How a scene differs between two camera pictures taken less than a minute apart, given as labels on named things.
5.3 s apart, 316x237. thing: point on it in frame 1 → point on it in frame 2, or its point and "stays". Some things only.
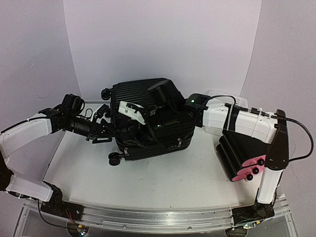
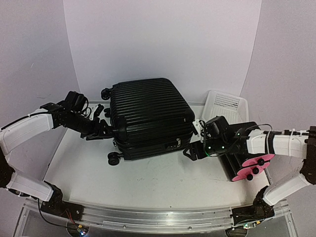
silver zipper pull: (179, 142) stays
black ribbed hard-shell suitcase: (134, 140) stays
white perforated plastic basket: (216, 112) stays
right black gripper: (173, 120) → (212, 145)
